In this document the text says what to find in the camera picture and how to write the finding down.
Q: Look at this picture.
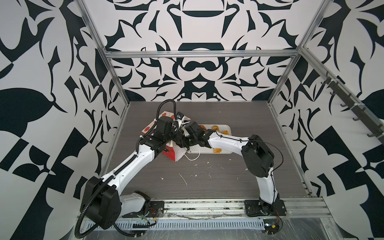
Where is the red white paper bag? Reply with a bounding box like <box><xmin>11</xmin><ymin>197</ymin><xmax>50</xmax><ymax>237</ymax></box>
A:
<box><xmin>159</xmin><ymin>111</ymin><xmax>187</xmax><ymax>162</ymax></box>

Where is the long striped fake bread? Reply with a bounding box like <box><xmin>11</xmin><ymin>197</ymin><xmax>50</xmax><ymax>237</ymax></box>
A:
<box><xmin>212</xmin><ymin>126</ymin><xmax>222</xmax><ymax>154</ymax></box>

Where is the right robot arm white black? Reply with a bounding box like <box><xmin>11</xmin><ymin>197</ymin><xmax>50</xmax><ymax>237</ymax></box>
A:
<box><xmin>174</xmin><ymin>122</ymin><xmax>280</xmax><ymax>216</ymax></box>

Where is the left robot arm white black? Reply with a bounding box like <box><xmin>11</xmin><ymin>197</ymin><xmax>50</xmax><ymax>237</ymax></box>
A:
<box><xmin>76</xmin><ymin>116</ymin><xmax>182</xmax><ymax>230</ymax></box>

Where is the white plastic tray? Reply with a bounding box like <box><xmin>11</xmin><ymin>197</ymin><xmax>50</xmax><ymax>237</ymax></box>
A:
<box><xmin>189</xmin><ymin>124</ymin><xmax>235</xmax><ymax>154</ymax></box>

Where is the small circuit board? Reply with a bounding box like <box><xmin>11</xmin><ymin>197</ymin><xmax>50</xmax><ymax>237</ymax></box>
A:
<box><xmin>263</xmin><ymin>217</ymin><xmax>283</xmax><ymax>235</ymax></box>

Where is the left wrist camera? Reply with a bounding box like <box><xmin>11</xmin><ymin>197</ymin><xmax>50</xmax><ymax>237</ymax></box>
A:
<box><xmin>175</xmin><ymin>112</ymin><xmax>185</xmax><ymax>121</ymax></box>

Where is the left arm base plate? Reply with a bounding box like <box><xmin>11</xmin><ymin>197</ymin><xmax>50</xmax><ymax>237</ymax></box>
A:
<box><xmin>122</xmin><ymin>201</ymin><xmax>165</xmax><ymax>218</ymax></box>

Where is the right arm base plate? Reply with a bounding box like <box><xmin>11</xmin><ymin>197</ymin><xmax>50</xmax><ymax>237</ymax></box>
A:
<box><xmin>244</xmin><ymin>199</ymin><xmax>287</xmax><ymax>217</ymax></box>

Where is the white slotted cable duct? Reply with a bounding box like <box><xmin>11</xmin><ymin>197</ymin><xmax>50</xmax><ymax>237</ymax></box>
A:
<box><xmin>85</xmin><ymin>218</ymin><xmax>266</xmax><ymax>231</ymax></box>

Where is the black corrugated cable hose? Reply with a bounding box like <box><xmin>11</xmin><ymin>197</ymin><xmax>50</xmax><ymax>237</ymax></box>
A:
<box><xmin>74</xmin><ymin>176</ymin><xmax>157</xmax><ymax>239</ymax></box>

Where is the grey wall hook rack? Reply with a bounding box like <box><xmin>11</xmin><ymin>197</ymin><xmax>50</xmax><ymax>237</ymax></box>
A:
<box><xmin>322</xmin><ymin>72</ymin><xmax>384</xmax><ymax>145</ymax></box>

